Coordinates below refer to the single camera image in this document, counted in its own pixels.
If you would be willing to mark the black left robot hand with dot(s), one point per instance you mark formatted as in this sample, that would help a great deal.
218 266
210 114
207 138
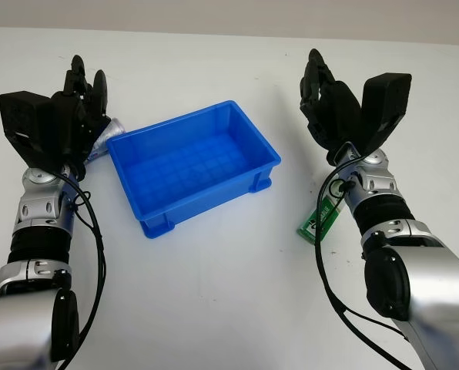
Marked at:
69 123

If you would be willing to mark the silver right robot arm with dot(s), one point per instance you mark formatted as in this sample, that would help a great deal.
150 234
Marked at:
426 270

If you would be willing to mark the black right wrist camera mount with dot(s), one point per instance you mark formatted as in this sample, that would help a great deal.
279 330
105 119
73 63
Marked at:
387 104

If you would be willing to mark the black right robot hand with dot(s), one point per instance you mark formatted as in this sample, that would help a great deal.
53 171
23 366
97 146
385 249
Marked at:
335 112

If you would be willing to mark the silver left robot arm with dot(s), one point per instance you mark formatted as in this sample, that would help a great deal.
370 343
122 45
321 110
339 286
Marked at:
29 270

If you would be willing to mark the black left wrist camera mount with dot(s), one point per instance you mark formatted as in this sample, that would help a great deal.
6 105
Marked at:
23 119

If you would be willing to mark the blue plastic tray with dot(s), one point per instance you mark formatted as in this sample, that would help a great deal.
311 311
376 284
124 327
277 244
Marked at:
183 162

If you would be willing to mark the green toothpaste box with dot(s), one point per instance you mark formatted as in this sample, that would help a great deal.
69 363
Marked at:
315 226

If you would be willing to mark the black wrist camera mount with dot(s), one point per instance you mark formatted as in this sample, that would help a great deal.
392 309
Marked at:
23 119
387 104

